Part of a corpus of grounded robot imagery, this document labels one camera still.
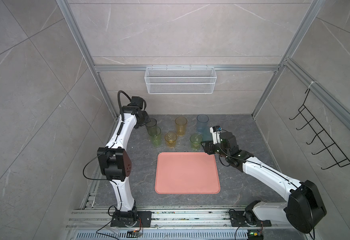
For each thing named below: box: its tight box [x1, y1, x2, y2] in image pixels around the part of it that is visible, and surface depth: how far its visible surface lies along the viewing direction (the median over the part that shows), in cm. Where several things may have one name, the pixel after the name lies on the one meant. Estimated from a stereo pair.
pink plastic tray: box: [154, 152, 221, 195], surface depth 91 cm
